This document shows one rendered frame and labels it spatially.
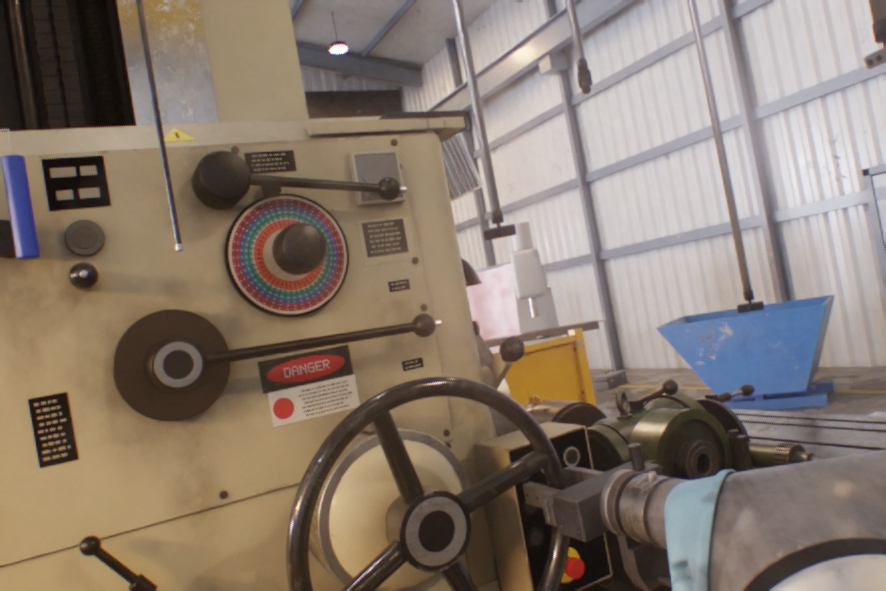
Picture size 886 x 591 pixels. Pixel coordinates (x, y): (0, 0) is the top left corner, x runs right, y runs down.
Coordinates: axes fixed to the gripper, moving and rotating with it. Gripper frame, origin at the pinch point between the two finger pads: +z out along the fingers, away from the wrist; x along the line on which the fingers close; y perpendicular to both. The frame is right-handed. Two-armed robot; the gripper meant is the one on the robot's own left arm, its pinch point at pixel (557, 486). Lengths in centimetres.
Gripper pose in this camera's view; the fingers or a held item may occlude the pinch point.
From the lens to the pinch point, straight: 97.4
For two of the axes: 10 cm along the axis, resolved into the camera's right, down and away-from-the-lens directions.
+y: -2.2, -9.8, 0.0
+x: -8.5, 1.9, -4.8
